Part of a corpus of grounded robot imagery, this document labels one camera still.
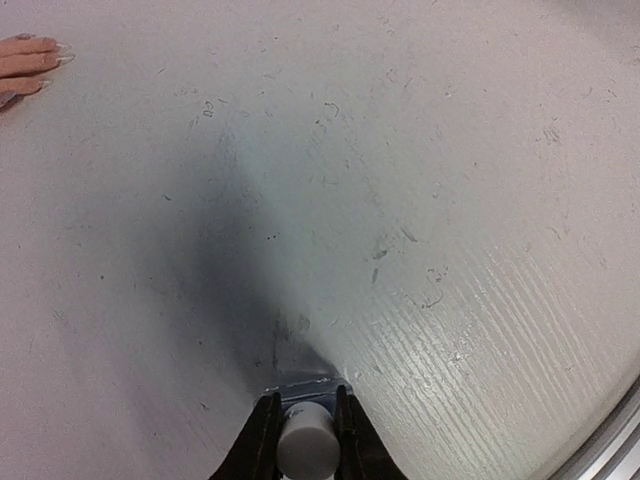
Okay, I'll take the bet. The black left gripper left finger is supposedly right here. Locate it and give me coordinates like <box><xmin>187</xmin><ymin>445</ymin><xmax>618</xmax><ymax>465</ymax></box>
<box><xmin>209</xmin><ymin>393</ymin><xmax>283</xmax><ymax>480</ymax></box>

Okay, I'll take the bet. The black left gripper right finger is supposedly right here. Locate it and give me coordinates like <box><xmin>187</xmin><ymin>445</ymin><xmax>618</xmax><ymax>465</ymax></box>
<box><xmin>334</xmin><ymin>385</ymin><xmax>408</xmax><ymax>480</ymax></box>

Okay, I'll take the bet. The white nail polish cap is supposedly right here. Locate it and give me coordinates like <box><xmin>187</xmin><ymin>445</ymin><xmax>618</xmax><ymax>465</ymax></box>
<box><xmin>276</xmin><ymin>402</ymin><xmax>341</xmax><ymax>480</ymax></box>

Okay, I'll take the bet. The blue nail polish bottle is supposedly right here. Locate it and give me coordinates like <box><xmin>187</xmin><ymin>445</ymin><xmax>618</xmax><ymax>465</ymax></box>
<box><xmin>263</xmin><ymin>377</ymin><xmax>353</xmax><ymax>415</ymax></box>

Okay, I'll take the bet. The mannequin hand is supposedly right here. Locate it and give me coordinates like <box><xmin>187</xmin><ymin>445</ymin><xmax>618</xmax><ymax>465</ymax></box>
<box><xmin>0</xmin><ymin>33</ymin><xmax>75</xmax><ymax>112</ymax></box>

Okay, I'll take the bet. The aluminium table front rail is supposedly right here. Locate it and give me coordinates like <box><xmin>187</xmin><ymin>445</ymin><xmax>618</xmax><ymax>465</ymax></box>
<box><xmin>550</xmin><ymin>379</ymin><xmax>640</xmax><ymax>480</ymax></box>

